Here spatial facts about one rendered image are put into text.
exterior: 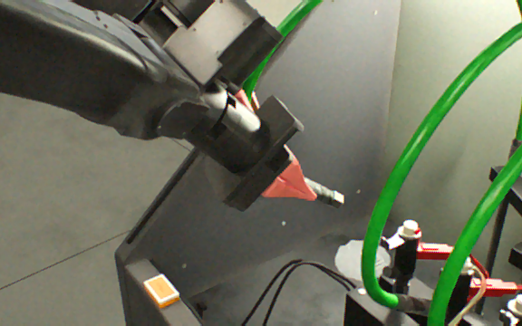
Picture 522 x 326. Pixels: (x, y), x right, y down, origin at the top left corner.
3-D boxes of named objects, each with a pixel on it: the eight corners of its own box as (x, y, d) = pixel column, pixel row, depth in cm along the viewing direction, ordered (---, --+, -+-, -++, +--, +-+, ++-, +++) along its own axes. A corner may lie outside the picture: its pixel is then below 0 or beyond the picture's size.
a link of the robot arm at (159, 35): (120, 38, 71) (112, 33, 66) (161, -4, 71) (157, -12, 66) (163, 80, 72) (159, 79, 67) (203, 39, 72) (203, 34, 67)
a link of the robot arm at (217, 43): (76, 54, 45) (149, 133, 43) (177, -64, 43) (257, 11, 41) (152, 83, 57) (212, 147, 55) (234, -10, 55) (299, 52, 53)
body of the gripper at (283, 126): (309, 131, 55) (254, 85, 51) (235, 212, 56) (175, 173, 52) (284, 103, 60) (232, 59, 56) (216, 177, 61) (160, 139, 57)
